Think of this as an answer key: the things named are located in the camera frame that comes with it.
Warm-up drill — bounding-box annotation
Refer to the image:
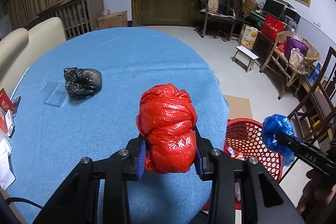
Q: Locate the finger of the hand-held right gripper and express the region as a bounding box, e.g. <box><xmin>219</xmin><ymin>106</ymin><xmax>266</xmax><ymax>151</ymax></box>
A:
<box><xmin>274</xmin><ymin>131</ymin><xmax>336</xmax><ymax>177</ymax></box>

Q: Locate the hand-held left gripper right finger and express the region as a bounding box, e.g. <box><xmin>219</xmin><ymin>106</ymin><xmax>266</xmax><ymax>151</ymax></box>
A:
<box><xmin>193</xmin><ymin>126</ymin><xmax>306</xmax><ymax>224</ymax></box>

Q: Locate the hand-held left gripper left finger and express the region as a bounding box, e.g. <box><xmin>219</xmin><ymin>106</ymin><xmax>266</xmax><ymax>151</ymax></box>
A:
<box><xmin>34</xmin><ymin>135</ymin><xmax>147</xmax><ymax>224</ymax></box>

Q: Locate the red plastic bag ball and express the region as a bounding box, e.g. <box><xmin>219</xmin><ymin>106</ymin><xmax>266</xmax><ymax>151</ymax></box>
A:
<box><xmin>135</xmin><ymin>83</ymin><xmax>198</xmax><ymax>174</ymax></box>

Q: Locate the blue plastic bag ball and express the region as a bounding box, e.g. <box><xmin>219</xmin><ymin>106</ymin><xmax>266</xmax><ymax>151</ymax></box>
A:
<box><xmin>262</xmin><ymin>114</ymin><xmax>298</xmax><ymax>168</ymax></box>

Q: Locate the red plastic basket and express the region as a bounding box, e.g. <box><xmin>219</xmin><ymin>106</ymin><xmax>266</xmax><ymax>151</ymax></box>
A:
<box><xmin>223</xmin><ymin>118</ymin><xmax>284</xmax><ymax>210</ymax></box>

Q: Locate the person's right hand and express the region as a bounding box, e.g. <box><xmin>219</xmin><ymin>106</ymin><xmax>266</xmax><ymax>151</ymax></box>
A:
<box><xmin>297</xmin><ymin>169</ymin><xmax>336</xmax><ymax>215</ymax></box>

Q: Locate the orange white wrapper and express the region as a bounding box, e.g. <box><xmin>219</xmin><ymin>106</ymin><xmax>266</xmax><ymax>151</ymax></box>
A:
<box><xmin>224</xmin><ymin>147</ymin><xmax>246</xmax><ymax>161</ymax></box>

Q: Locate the flat cardboard sheet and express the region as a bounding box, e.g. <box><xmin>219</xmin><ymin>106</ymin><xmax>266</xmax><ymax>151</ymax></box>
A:
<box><xmin>223</xmin><ymin>94</ymin><xmax>254</xmax><ymax>119</ymax></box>

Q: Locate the dark wooden dining chair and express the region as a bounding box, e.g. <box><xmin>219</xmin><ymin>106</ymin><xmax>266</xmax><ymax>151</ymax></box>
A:
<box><xmin>287</xmin><ymin>46</ymin><xmax>336</xmax><ymax>146</ymax></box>

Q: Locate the blue box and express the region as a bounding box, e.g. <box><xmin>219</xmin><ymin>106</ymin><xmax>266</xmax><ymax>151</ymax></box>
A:
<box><xmin>311</xmin><ymin>63</ymin><xmax>322</xmax><ymax>81</ymax></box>

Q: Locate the black plastic bag ball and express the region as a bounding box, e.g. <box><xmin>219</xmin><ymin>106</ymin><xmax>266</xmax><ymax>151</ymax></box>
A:
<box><xmin>63</xmin><ymin>67</ymin><xmax>102</xmax><ymax>101</ymax></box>

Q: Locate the clear plastic bag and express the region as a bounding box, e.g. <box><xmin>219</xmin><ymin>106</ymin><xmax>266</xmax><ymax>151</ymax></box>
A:
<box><xmin>289</xmin><ymin>48</ymin><xmax>305</xmax><ymax>68</ymax></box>

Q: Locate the wicker chair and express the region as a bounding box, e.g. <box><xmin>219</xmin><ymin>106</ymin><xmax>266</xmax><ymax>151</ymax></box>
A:
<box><xmin>260</xmin><ymin>30</ymin><xmax>321</xmax><ymax>100</ymax></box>

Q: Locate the clear plastic packet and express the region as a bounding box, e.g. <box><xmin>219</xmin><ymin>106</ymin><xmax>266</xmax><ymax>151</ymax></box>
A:
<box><xmin>45</xmin><ymin>82</ymin><xmax>69</xmax><ymax>107</ymax></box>

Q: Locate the purple cushion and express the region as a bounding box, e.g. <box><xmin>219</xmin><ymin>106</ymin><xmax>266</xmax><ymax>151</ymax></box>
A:
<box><xmin>285</xmin><ymin>36</ymin><xmax>309</xmax><ymax>60</ymax></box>

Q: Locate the small white stool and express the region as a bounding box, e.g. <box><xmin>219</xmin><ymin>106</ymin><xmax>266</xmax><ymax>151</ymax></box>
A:
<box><xmin>231</xmin><ymin>46</ymin><xmax>259</xmax><ymax>73</ymax></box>

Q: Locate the dark wooden cabinet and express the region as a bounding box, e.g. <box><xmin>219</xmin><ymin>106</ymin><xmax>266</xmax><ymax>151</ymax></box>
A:
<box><xmin>252</xmin><ymin>31</ymin><xmax>276</xmax><ymax>62</ymax></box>

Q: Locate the yellow printed carton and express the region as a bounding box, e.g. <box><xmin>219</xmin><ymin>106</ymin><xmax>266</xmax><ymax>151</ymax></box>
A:
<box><xmin>238</xmin><ymin>24</ymin><xmax>259</xmax><ymax>50</ymax></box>

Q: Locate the white crumpled paper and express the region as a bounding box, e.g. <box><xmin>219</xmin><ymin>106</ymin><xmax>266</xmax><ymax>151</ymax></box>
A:
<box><xmin>0</xmin><ymin>135</ymin><xmax>16</xmax><ymax>190</ymax></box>

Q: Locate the small dark packet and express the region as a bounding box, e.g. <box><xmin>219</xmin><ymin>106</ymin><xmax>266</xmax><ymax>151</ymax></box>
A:
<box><xmin>12</xmin><ymin>97</ymin><xmax>21</xmax><ymax>117</ymax></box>

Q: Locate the white red label box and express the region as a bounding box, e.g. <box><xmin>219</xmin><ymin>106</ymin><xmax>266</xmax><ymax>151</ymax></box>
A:
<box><xmin>0</xmin><ymin>109</ymin><xmax>15</xmax><ymax>138</ymax></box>

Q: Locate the black computer case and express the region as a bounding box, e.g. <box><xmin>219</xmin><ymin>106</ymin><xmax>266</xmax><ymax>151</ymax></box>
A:
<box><xmin>285</xmin><ymin>7</ymin><xmax>301</xmax><ymax>24</ymax></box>

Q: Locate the black metal chair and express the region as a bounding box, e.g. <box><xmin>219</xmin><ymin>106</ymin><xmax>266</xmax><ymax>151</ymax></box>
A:
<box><xmin>198</xmin><ymin>0</ymin><xmax>237</xmax><ymax>41</ymax></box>

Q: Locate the red gold box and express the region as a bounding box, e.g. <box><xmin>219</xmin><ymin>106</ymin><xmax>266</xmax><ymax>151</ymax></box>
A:
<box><xmin>0</xmin><ymin>88</ymin><xmax>13</xmax><ymax>115</ymax></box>

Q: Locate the black monitor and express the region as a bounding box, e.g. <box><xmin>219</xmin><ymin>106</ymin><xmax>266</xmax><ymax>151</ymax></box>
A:
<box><xmin>262</xmin><ymin>0</ymin><xmax>286</xmax><ymax>18</ymax></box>

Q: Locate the wooden crib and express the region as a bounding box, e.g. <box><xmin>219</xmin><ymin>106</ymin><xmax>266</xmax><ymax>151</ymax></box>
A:
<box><xmin>37</xmin><ymin>0</ymin><xmax>108</xmax><ymax>39</ymax></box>

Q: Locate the beige sofa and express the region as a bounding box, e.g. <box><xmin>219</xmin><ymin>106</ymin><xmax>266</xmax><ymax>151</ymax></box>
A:
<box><xmin>0</xmin><ymin>17</ymin><xmax>67</xmax><ymax>88</ymax></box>

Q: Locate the dark wooden armchair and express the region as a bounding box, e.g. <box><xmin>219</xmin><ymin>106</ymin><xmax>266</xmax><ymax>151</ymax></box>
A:
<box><xmin>227</xmin><ymin>0</ymin><xmax>250</xmax><ymax>38</ymax></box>

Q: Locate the open brown cardboard box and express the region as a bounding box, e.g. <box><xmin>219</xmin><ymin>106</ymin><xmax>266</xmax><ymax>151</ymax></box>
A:
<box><xmin>241</xmin><ymin>0</ymin><xmax>258</xmax><ymax>14</ymax></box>

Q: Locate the white board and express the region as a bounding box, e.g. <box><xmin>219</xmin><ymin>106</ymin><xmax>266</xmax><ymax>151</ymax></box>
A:
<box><xmin>0</xmin><ymin>14</ymin><xmax>12</xmax><ymax>39</ymax></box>

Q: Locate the black cable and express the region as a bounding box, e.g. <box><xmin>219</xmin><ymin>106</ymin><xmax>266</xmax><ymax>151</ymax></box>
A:
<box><xmin>0</xmin><ymin>196</ymin><xmax>44</xmax><ymax>224</ymax></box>

